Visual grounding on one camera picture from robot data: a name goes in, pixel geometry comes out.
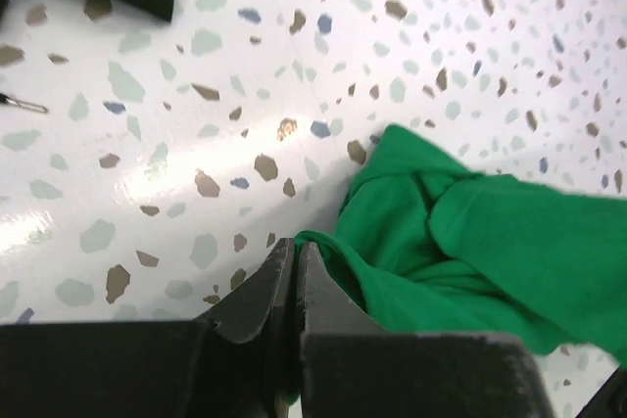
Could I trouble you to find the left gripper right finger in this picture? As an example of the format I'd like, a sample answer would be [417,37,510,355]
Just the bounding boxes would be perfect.
[298,243,554,417]

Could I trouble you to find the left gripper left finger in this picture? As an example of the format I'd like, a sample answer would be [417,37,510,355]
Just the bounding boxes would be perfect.
[1,239,295,417]

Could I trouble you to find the green t shirt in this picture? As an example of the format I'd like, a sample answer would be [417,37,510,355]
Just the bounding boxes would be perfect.
[295,124,626,364]

